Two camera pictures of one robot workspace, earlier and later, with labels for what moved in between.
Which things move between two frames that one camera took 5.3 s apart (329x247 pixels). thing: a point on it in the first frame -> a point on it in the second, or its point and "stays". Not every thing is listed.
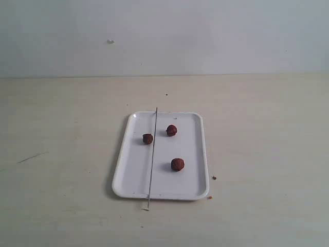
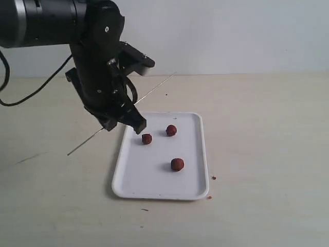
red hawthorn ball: x=171 y=130 stays
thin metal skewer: x=152 y=158 -> x=134 y=104
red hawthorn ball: x=147 y=138 stays
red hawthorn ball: x=177 y=164 stays
